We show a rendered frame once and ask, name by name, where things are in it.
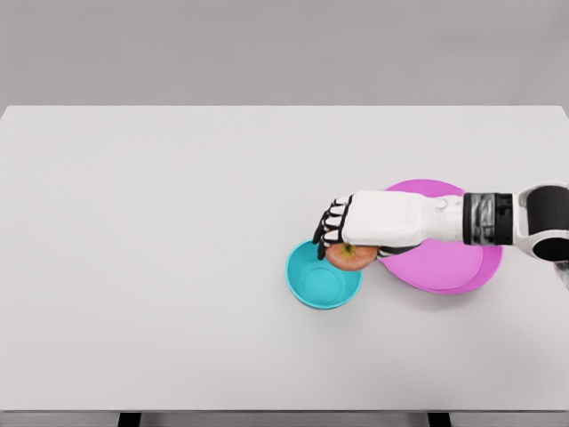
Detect red apple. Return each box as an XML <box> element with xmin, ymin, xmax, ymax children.
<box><xmin>325</xmin><ymin>243</ymin><xmax>379</xmax><ymax>272</ymax></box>

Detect pink plate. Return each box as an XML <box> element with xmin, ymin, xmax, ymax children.
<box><xmin>376</xmin><ymin>179</ymin><xmax>504</xmax><ymax>295</ymax></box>

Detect blue bowl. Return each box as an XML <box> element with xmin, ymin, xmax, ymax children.
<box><xmin>284</xmin><ymin>239</ymin><xmax>364</xmax><ymax>311</ymax></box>

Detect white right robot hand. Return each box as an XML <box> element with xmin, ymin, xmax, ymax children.
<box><xmin>311</xmin><ymin>190</ymin><xmax>429</xmax><ymax>262</ymax></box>

